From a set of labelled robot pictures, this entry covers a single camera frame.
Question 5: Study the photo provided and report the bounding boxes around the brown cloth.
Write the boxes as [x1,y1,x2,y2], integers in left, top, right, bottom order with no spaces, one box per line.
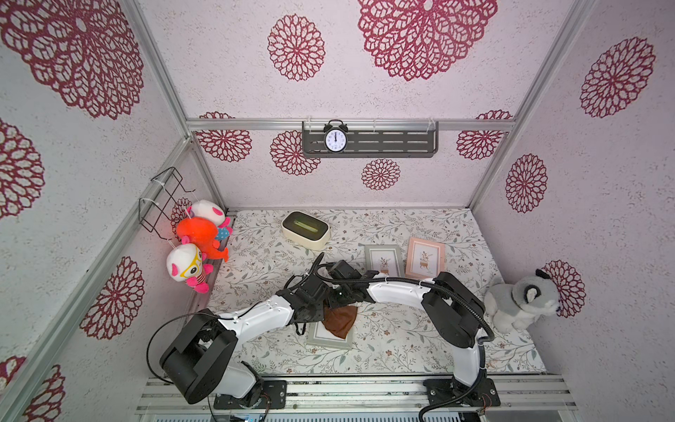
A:
[323,305,358,339]

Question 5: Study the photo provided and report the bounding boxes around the green picture frame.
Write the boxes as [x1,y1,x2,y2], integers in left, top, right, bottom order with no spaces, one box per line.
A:
[364,244,404,277]
[306,322,353,350]

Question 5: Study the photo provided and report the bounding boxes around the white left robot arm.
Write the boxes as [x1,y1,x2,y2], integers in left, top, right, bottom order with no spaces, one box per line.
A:
[159,276,330,407]

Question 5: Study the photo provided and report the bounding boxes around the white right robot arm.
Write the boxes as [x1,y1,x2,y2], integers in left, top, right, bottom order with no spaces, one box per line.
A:
[320,260,495,389]

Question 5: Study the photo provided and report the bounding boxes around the cream tissue box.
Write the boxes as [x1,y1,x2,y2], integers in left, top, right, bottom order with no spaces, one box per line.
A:
[281,211,332,251]

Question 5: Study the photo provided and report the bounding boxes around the orange plush toy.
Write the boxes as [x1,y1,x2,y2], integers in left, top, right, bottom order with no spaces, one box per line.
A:
[176,217,230,262]

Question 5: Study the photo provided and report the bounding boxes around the white plush with glasses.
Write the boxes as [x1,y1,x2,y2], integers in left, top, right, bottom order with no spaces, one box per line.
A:
[166,243,214,294]

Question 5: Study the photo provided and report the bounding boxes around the white pink plush toy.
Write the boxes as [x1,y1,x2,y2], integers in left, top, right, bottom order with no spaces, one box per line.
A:
[187,200,231,229]

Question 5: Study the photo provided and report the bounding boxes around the black alarm clock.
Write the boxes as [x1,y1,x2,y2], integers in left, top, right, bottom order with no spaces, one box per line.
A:
[323,119,349,153]

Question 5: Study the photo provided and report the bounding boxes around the grey husky plush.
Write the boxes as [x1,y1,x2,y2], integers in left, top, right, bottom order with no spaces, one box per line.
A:
[483,269,561,334]

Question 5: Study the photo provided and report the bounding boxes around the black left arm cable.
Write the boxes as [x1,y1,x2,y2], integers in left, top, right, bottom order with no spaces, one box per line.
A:
[146,251,328,422]

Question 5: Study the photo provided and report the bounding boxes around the pink picture frame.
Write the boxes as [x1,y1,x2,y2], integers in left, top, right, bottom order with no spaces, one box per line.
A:
[405,237,446,280]

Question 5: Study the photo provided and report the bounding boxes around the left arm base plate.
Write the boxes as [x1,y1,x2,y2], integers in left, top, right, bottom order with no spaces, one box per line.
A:
[213,379,288,411]

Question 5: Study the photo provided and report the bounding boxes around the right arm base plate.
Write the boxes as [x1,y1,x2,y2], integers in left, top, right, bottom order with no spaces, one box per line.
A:
[423,378,501,408]

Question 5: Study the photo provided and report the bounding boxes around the grey wall shelf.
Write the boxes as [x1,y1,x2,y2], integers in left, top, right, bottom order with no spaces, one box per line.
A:
[301,121,439,158]

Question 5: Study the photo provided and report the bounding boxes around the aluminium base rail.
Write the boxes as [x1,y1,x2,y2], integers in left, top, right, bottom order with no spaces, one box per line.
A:
[134,375,578,421]

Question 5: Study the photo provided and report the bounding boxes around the black wire basket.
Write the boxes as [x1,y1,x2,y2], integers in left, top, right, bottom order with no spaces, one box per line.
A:
[137,166,195,241]

